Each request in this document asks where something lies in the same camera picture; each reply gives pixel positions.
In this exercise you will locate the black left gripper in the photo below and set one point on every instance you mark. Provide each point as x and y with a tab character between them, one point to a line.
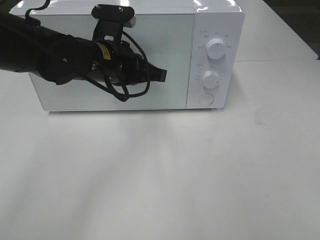
118	63

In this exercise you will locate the white timer knob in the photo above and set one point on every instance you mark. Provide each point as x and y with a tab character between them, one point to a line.
210	79

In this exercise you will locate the white microwave door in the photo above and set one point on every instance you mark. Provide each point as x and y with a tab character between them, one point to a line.
166	40

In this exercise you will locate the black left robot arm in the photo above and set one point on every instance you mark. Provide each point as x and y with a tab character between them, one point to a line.
28	47

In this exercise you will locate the white microwave oven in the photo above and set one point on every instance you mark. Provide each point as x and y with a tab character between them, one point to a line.
223	18

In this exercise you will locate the white upper power knob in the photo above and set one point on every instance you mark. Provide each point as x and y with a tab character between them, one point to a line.
215	47

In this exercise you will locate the black left wrist camera module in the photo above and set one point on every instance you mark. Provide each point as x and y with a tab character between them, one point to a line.
111	21

